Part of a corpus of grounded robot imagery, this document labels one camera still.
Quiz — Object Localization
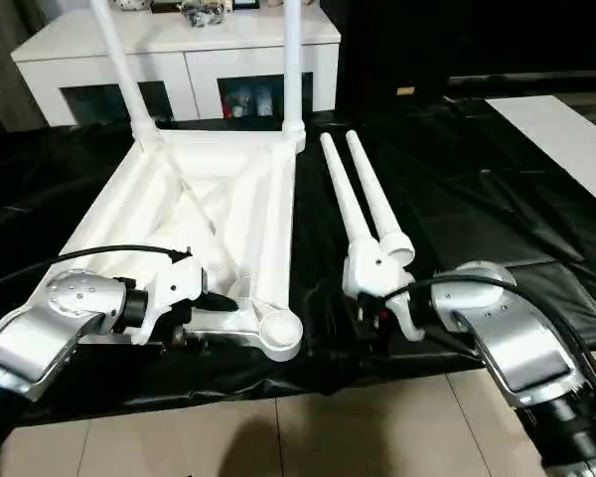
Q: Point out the white plastic table top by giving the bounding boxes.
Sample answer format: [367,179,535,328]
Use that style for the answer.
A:
[57,126,307,364]

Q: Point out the white plastic table leg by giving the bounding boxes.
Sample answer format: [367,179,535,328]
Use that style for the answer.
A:
[279,0,307,150]
[345,128,418,265]
[319,131,379,260]
[87,0,163,146]

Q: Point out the black plastic mat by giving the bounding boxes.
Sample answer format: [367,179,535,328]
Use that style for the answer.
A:
[0,97,596,429]

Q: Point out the white flat board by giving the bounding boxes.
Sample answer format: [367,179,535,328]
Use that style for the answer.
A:
[483,95,596,218]

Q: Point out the white sideboard cabinet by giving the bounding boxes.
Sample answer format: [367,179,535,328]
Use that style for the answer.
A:
[10,9,342,128]

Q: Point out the bag of black items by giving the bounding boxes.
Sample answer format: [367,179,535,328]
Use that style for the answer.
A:
[182,2,230,29]

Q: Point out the black low cabinet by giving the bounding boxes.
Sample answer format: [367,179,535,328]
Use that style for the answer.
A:
[337,0,596,106]

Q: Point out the dark grey curtain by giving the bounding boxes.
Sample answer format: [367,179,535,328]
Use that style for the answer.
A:
[0,0,49,133]

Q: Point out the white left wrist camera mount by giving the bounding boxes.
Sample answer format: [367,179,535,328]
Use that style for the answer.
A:
[131,251,211,347]

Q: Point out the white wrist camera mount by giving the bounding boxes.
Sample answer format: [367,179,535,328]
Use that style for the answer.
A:
[342,237,426,342]
[131,251,211,347]

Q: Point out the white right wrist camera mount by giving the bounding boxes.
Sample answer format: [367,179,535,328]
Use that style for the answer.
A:
[342,237,426,342]

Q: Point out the black left wrist camera cable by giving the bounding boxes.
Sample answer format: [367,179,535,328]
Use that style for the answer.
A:
[0,244,194,295]

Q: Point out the dark frame with yellow cards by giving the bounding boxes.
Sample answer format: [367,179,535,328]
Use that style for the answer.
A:
[148,0,259,15]

